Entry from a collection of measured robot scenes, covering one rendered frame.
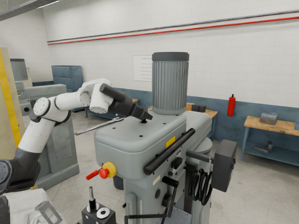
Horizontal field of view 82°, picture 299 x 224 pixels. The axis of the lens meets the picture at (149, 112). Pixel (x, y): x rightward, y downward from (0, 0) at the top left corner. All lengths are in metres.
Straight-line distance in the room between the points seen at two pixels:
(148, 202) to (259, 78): 4.29
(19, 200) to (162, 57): 0.83
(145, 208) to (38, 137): 0.58
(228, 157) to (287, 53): 4.07
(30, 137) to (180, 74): 0.72
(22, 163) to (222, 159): 0.88
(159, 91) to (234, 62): 4.06
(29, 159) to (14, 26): 9.49
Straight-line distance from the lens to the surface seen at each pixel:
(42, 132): 0.84
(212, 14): 5.14
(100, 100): 0.63
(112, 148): 0.67
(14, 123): 2.34
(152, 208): 0.95
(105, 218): 1.42
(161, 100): 0.91
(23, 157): 0.86
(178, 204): 1.49
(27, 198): 0.87
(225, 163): 0.95
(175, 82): 0.90
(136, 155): 0.62
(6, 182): 0.84
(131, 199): 0.90
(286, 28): 4.87
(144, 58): 5.92
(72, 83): 7.99
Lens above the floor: 2.16
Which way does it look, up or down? 16 degrees down
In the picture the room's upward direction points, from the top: straight up
